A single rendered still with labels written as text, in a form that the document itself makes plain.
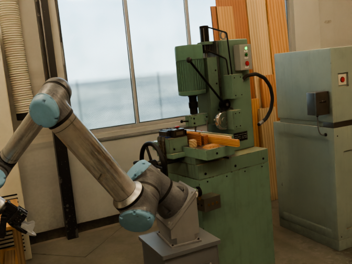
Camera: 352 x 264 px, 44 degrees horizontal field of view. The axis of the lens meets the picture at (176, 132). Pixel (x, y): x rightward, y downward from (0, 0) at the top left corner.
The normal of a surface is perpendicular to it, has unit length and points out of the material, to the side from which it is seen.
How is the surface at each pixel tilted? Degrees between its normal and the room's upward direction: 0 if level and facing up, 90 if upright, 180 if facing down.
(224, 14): 87
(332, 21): 90
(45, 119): 111
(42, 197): 90
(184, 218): 90
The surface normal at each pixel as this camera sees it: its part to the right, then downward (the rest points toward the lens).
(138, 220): -0.09, 0.66
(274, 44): 0.44, 0.03
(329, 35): -0.90, 0.15
